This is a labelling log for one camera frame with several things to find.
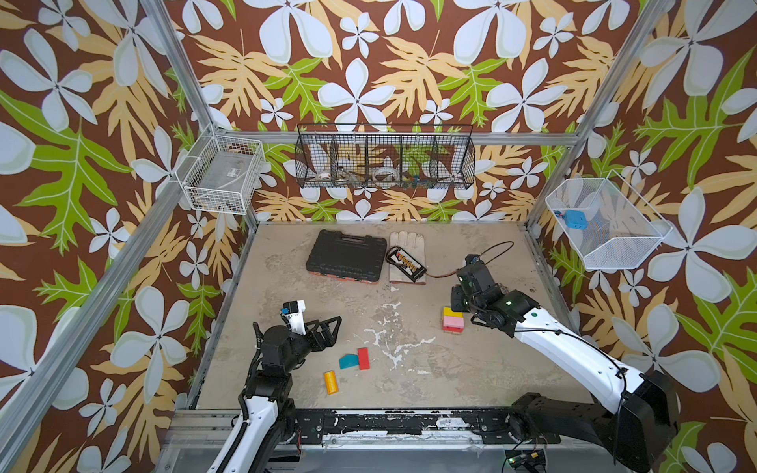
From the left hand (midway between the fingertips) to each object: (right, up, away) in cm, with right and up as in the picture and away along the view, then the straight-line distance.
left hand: (328, 317), depth 82 cm
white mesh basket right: (+80, +25, 0) cm, 84 cm away
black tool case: (+7, +16, +23) cm, 29 cm away
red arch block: (+37, -6, +9) cm, 39 cm away
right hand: (+36, +7, +1) cm, 36 cm away
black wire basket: (0, +50, +15) cm, 53 cm away
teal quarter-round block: (+5, -14, +4) cm, 15 cm away
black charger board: (+25, +14, +23) cm, 37 cm away
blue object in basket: (+73, +28, +5) cm, 79 cm away
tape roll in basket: (+16, +45, +17) cm, 51 cm away
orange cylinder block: (+1, -18, -1) cm, 18 cm away
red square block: (+10, -14, +5) cm, 17 cm away
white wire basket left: (-33, +42, +5) cm, 54 cm away
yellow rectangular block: (+32, +3, -9) cm, 34 cm away
